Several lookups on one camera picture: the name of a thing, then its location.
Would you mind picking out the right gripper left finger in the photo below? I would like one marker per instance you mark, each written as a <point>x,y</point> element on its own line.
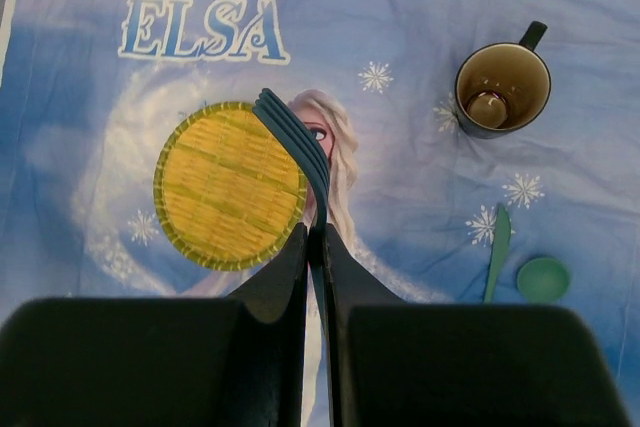
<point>236,360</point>

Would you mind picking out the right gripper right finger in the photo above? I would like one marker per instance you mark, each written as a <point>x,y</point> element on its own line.
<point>396,363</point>

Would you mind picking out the teal plastic spoon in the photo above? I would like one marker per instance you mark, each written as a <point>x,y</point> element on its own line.
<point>543,280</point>

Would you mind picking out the yellow woven round plate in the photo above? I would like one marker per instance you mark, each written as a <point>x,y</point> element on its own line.
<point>226,193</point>

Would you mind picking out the teal plastic knife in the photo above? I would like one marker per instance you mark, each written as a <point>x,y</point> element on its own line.
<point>499,251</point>

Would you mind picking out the dark teal plastic fork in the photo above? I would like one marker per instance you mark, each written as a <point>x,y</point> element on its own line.
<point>298,141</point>

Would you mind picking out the blue pink Elsa cloth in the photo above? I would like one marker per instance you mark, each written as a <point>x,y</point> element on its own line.
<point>91,89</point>

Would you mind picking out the brown paper cup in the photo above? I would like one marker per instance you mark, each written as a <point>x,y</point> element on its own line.
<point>502,87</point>

